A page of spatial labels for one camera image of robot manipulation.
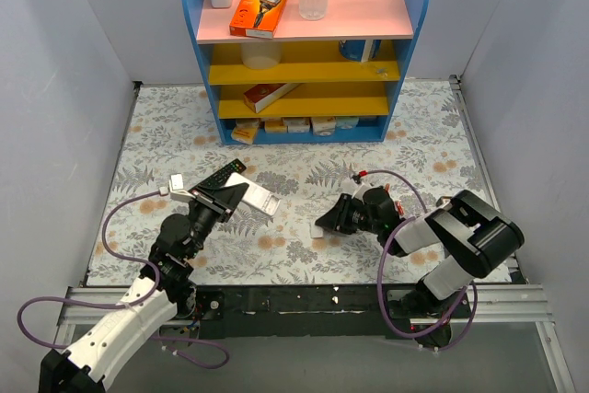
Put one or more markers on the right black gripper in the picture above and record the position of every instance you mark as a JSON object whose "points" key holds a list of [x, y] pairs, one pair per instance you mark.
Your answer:
{"points": [[345, 213]]}

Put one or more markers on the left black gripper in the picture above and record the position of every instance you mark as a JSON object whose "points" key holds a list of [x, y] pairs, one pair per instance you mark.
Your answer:
{"points": [[211, 202]]}

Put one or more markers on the white battery cover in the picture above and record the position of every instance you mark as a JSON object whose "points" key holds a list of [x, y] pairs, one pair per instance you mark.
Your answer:
{"points": [[316, 232]]}

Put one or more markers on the white remote control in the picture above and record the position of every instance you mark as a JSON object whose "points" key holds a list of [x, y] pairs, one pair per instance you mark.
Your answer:
{"points": [[256, 197]]}

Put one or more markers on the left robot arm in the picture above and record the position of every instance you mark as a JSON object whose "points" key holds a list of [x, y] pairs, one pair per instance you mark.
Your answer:
{"points": [[160, 292]]}

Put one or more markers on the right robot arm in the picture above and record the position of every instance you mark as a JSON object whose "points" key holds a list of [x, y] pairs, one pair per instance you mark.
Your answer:
{"points": [[476, 238]]}

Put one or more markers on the black remote control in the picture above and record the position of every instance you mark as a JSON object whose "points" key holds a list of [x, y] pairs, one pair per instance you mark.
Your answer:
{"points": [[220, 177]]}

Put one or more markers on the yellow small box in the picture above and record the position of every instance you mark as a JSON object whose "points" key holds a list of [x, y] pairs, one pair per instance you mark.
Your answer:
{"points": [[245, 130]]}

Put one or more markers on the floral table mat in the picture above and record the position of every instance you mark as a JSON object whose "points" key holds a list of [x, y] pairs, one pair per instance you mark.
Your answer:
{"points": [[425, 156]]}

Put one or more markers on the light blue small box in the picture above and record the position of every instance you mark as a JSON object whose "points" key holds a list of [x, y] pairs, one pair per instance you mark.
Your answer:
{"points": [[346, 122]]}

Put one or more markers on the red white long box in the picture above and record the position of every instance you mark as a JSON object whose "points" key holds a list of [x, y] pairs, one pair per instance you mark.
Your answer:
{"points": [[261, 96]]}

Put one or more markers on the blue shelf unit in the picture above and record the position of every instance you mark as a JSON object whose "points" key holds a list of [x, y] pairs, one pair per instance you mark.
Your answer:
{"points": [[329, 84]]}

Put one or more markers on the white plastic cup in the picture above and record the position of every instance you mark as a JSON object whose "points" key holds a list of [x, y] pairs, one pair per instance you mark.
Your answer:
{"points": [[261, 55]]}

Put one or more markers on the small clear object on shelf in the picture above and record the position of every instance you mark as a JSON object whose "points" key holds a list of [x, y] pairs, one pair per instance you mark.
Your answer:
{"points": [[382, 72]]}

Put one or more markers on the blue white can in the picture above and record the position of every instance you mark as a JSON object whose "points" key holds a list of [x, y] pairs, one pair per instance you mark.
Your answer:
{"points": [[359, 50]]}

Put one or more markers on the orange razor box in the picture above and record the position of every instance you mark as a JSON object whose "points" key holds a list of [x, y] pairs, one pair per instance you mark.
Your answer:
{"points": [[257, 18]]}

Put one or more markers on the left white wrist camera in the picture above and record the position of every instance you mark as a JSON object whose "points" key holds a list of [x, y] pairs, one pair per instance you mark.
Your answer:
{"points": [[175, 190]]}

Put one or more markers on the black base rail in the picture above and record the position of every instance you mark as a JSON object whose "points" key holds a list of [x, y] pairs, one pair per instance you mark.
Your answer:
{"points": [[245, 311]]}

